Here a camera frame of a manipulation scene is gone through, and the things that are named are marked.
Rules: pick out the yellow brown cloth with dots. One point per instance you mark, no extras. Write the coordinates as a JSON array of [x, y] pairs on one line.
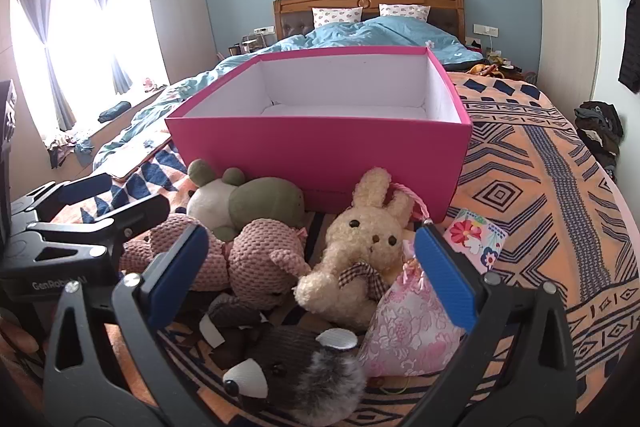
[[492, 71]]

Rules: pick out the pile of dark clothes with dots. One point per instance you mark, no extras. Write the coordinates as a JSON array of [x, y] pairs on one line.
[[600, 132]]

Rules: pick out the beige wardrobe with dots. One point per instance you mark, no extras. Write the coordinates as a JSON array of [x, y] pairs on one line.
[[567, 7]]

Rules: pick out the floral tissue pack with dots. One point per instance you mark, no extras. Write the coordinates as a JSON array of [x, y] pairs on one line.
[[475, 237]]

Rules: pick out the orange patterned blanket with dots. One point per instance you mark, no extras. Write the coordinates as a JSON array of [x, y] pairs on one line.
[[525, 207]]

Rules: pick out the pink brocade pouch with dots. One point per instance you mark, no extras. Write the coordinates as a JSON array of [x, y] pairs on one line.
[[410, 322]]

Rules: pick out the brown knitted plush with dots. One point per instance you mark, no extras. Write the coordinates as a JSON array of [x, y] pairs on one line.
[[285, 347]]

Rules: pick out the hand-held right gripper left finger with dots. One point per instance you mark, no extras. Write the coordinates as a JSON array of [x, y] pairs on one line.
[[175, 272]]

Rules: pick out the blue duvet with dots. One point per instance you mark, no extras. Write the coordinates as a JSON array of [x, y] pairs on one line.
[[400, 32]]

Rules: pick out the pink knitted plush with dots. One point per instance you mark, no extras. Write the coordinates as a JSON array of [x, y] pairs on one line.
[[260, 257]]

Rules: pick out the small pink toy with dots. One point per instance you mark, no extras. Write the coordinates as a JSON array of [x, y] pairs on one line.
[[149, 83]]

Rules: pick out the pile of clothes on sill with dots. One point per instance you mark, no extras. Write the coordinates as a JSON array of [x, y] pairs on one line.
[[70, 149]]

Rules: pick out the dark blue cloth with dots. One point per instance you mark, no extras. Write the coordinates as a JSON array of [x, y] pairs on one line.
[[114, 112]]

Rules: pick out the cream bunny plush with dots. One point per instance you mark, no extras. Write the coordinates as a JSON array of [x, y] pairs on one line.
[[360, 237]]

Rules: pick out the green white frog plush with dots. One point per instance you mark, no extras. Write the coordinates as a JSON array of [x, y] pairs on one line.
[[265, 202]]

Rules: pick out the white printed pillow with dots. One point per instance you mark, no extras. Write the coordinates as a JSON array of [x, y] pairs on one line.
[[337, 16], [404, 11]]

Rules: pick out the pink cardboard box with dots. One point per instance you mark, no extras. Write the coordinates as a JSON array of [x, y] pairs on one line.
[[320, 157]]

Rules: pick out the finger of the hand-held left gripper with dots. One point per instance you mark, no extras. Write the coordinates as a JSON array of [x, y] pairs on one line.
[[135, 214], [87, 189]]

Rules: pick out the black jacket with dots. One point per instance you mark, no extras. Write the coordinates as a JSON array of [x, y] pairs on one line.
[[631, 52]]

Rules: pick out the white wall socket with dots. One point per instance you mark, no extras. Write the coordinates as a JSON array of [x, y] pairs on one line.
[[485, 29], [264, 29]]

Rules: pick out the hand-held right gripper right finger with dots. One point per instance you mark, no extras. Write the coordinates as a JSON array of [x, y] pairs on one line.
[[445, 277]]

